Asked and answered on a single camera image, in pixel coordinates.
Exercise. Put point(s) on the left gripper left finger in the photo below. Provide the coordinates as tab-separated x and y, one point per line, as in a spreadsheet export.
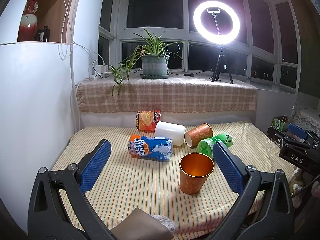
59	208

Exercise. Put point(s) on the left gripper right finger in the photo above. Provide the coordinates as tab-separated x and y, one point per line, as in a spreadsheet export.
263	208

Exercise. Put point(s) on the brown gold-patterned paper cup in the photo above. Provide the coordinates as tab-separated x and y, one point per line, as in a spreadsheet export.
195	168

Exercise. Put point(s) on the white cylindrical cup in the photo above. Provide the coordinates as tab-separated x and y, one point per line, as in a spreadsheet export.
174	132

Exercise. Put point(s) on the white lace cloth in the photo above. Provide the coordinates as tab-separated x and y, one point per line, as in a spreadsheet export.
307	119

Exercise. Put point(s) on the green tissue box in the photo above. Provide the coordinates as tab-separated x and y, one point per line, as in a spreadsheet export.
281	123

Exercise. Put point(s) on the green plastic bottle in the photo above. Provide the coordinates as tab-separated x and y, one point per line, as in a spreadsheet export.
205	146

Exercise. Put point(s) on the blue Arctic Ocean bottle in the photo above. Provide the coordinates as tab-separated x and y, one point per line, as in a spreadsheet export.
150	147

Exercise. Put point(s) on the orange juice bottle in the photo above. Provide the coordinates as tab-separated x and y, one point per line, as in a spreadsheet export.
147	120

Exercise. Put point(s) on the beige plaid cloth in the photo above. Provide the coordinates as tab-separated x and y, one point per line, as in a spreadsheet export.
175	94

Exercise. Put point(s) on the white power strip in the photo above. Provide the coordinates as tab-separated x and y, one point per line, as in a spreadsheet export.
100	71

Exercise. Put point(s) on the potted spider plant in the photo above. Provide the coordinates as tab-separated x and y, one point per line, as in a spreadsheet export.
154	54

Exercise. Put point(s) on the dark small bottles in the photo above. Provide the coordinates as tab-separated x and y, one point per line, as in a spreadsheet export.
43	35

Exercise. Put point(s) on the red white vase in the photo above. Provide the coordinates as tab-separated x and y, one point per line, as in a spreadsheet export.
28	23

